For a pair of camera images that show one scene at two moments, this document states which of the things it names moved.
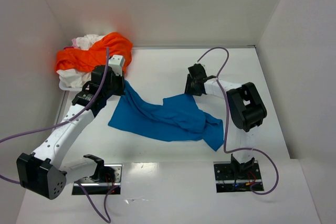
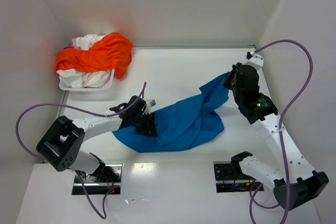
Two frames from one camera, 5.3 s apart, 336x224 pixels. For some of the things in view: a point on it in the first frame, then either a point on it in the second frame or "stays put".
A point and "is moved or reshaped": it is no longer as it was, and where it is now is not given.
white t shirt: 75,78 stays put
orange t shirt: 86,59 stays put
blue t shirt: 179,118 is moved or reshaped
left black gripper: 118,83 -> 148,125
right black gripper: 191,85 -> 230,81
